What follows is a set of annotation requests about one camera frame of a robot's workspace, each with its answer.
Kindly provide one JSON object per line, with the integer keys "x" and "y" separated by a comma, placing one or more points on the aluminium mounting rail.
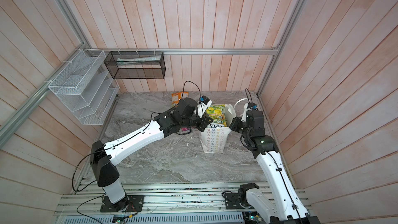
{"x": 158, "y": 198}

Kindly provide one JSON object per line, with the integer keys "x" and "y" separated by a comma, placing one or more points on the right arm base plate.
{"x": 232, "y": 201}

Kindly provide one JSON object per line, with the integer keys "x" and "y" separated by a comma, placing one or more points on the white wire mesh shelf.
{"x": 86, "y": 90}

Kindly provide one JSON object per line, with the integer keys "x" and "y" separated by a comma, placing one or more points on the aluminium frame crossbar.
{"x": 199, "y": 51}

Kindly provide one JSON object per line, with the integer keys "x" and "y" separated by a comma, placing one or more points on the green yellow Fox's candy bag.
{"x": 217, "y": 114}

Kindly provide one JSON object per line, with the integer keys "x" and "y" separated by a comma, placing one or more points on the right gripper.
{"x": 237, "y": 122}

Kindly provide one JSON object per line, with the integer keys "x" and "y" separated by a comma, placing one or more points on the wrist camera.
{"x": 248, "y": 107}
{"x": 204, "y": 104}

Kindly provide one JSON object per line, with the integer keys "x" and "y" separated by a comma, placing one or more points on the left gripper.
{"x": 204, "y": 122}

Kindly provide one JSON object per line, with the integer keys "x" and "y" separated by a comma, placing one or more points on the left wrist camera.
{"x": 204, "y": 104}

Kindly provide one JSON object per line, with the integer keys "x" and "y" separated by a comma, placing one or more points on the orange snack bag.
{"x": 177, "y": 96}

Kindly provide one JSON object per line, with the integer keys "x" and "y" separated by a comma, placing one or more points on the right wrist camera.
{"x": 248, "y": 107}

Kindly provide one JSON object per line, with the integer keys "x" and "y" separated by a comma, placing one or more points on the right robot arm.
{"x": 287, "y": 208}

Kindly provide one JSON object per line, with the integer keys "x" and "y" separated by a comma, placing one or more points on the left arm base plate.
{"x": 130, "y": 203}

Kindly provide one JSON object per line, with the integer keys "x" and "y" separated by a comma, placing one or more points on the white printed paper bag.
{"x": 213, "y": 140}

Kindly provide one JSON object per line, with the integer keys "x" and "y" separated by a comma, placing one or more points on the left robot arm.
{"x": 104, "y": 158}

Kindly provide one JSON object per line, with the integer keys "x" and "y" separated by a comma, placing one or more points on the black mesh basket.
{"x": 136, "y": 64}

